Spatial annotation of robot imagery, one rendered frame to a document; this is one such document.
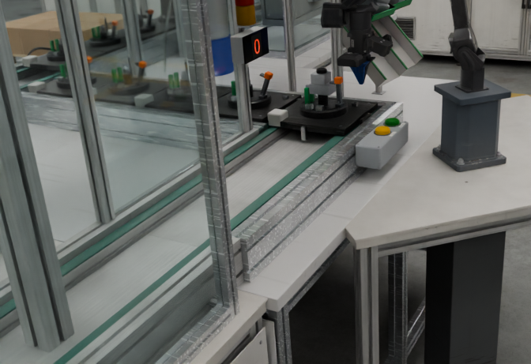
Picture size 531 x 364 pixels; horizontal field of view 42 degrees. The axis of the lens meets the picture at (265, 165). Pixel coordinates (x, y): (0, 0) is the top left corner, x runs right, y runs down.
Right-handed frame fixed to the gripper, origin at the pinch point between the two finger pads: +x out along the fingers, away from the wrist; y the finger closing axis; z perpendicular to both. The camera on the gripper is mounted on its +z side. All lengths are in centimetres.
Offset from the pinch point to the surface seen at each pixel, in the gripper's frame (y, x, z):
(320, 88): -2.1, 5.2, -11.7
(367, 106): 7.8, 12.6, -1.7
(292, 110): -2.1, 12.6, -21.1
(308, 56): 92, 24, -64
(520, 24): 392, 73, -33
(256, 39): -18.9, -12.3, -21.3
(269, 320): -73, 31, 10
